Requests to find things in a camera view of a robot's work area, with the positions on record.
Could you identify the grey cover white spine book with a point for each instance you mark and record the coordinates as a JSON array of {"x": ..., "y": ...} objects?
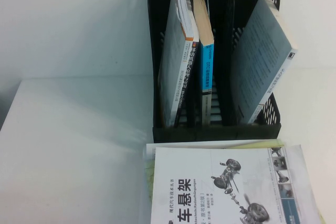
[{"x": 257, "y": 64}]

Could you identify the black plastic book stand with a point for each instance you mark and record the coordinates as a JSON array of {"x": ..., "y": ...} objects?
[{"x": 223, "y": 51}]

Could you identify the blue spine book tan pages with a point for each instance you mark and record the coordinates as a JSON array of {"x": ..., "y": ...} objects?
[{"x": 207, "y": 72}]

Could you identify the white car suspension book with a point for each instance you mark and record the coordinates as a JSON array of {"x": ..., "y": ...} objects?
[{"x": 199, "y": 163}]

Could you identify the plain white book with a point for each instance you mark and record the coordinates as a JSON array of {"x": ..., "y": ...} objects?
[{"x": 149, "y": 150}]

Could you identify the black spine book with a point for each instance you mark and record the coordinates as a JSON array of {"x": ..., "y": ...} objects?
[{"x": 190, "y": 61}]

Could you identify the yellow-green book blue band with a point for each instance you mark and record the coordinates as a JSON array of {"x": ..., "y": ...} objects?
[{"x": 273, "y": 144}]

